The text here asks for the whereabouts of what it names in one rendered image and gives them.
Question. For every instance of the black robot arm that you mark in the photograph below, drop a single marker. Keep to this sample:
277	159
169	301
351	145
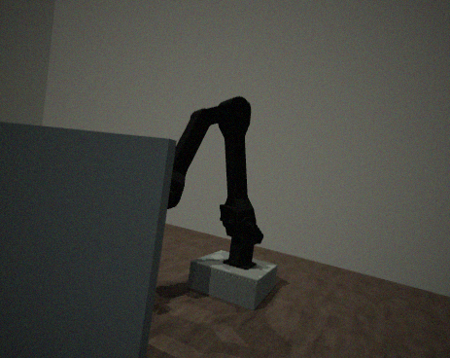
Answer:
238	215

